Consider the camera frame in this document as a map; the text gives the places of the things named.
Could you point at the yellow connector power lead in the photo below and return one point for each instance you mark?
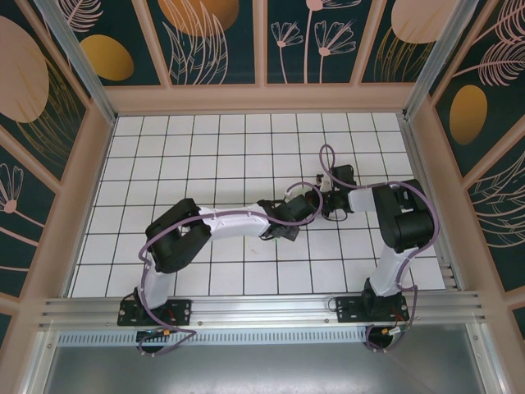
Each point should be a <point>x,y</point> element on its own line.
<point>166,330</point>
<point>393,330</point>

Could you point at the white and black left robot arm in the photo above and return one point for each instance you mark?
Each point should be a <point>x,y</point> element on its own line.
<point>176,246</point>

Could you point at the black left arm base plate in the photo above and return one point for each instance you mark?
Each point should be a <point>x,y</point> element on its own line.
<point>180,312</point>

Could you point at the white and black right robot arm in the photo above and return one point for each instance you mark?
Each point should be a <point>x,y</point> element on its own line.
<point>406,230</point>

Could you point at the aluminium side rail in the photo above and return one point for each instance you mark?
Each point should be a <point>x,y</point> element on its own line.
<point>428,205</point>

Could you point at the grey metal panel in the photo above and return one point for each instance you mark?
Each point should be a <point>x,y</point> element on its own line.
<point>262,369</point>

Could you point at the long aluminium mounting rail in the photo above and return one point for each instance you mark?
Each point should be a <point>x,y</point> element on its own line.
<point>262,308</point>

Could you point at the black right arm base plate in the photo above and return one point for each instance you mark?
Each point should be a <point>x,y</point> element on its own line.
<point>348,310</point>

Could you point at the aluminium frame post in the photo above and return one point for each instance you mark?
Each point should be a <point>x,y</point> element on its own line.
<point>436,61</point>
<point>82,70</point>

